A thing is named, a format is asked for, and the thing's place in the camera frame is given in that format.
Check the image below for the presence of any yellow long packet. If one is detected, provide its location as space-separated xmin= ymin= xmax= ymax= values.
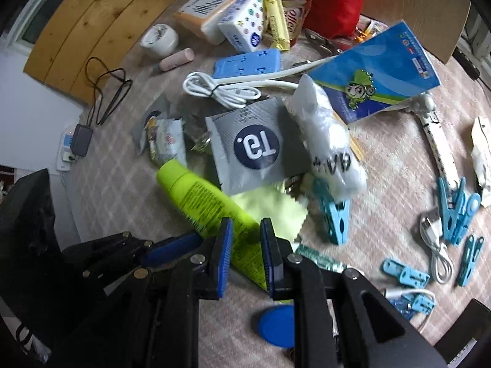
xmin=256 ymin=0 xmax=291 ymax=52

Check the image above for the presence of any lime green bottle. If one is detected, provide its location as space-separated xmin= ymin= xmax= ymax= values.
xmin=156 ymin=159 xmax=286 ymax=301

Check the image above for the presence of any red cloth bag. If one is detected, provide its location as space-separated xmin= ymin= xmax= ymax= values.
xmin=286 ymin=0 xmax=365 ymax=40

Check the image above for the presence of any white plastic bundle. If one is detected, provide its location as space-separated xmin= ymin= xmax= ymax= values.
xmin=286 ymin=74 xmax=368 ymax=203

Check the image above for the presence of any blue round disc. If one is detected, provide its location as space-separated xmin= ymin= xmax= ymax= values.
xmin=250 ymin=302 xmax=298 ymax=349

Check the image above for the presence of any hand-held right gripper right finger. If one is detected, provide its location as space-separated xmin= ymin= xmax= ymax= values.
xmin=260 ymin=217 xmax=449 ymax=368

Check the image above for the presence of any thick white cable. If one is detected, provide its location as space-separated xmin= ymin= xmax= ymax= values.
xmin=213 ymin=54 xmax=340 ymax=92

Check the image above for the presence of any black floor power strip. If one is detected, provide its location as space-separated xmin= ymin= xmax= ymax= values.
xmin=454 ymin=46 xmax=491 ymax=89

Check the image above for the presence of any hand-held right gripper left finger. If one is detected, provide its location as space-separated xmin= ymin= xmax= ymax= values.
xmin=50 ymin=217 xmax=234 ymax=368

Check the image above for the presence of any white wall power strip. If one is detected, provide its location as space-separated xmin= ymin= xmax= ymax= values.
xmin=56 ymin=122 xmax=83 ymax=172

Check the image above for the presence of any wooden board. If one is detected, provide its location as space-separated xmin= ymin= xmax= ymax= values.
xmin=23 ymin=0 xmax=181 ymax=105

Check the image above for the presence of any orange candy pack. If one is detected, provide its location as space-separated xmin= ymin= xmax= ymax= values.
xmin=353 ymin=18 xmax=389 ymax=44

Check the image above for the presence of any clear snack packet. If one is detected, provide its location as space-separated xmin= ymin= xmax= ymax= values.
xmin=144 ymin=117 xmax=187 ymax=168

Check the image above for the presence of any dotted white tissue pack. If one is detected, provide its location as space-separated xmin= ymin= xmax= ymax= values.
xmin=217 ymin=0 xmax=269 ymax=52

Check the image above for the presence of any blue power strip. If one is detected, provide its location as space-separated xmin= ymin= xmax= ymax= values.
xmin=213 ymin=48 xmax=282 ymax=85

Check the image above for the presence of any brown cardboard sheet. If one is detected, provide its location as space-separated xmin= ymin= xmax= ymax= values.
xmin=163 ymin=0 xmax=472 ymax=65

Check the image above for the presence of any red and white snack packet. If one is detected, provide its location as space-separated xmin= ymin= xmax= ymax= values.
xmin=283 ymin=0 xmax=312 ymax=47

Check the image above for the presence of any green patterned sachet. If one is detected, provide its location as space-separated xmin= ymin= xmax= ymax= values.
xmin=295 ymin=243 xmax=346 ymax=274

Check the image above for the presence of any lime green cloth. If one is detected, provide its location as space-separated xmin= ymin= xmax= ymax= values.
xmin=229 ymin=187 xmax=310 ymax=245

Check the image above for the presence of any blue cartoon booklet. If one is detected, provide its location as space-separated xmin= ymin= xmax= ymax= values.
xmin=308 ymin=21 xmax=442 ymax=125

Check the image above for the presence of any black power adapter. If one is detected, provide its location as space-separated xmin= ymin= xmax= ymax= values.
xmin=71 ymin=123 xmax=94 ymax=158

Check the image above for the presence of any grey foil pouch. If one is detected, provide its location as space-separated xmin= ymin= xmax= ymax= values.
xmin=204 ymin=97 xmax=312 ymax=197
xmin=131 ymin=97 xmax=172 ymax=156

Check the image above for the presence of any black adapter cable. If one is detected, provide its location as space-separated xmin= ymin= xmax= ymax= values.
xmin=83 ymin=57 xmax=134 ymax=128

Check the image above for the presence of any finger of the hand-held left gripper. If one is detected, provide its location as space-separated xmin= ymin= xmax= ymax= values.
xmin=79 ymin=266 xmax=136 ymax=293
xmin=61 ymin=231 xmax=204 ymax=269

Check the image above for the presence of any short white usb cable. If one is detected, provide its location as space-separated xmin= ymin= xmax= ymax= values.
xmin=419 ymin=209 xmax=456 ymax=285

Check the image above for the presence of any white crumpled packet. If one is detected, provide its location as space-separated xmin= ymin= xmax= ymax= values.
xmin=470 ymin=116 xmax=491 ymax=208

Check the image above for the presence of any small blue card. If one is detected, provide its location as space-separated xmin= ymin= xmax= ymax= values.
xmin=387 ymin=298 xmax=419 ymax=320

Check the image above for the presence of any blue clothespin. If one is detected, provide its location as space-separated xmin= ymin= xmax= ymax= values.
xmin=458 ymin=192 xmax=482 ymax=246
xmin=437 ymin=177 xmax=459 ymax=238
xmin=450 ymin=177 xmax=468 ymax=244
xmin=399 ymin=293 xmax=437 ymax=314
xmin=381 ymin=259 xmax=431 ymax=288
xmin=312 ymin=178 xmax=352 ymax=246
xmin=456 ymin=234 xmax=485 ymax=288

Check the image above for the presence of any thin white cable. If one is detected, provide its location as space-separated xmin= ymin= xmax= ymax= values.
xmin=385 ymin=289 xmax=439 ymax=336

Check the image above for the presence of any white framed window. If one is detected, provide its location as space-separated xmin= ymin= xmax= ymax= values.
xmin=15 ymin=0 xmax=91 ymax=50

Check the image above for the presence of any orange tissue pack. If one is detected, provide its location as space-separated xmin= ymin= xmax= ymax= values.
xmin=172 ymin=0 xmax=246 ymax=44

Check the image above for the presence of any pink tube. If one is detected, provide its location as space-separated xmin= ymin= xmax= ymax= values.
xmin=154 ymin=48 xmax=195 ymax=73

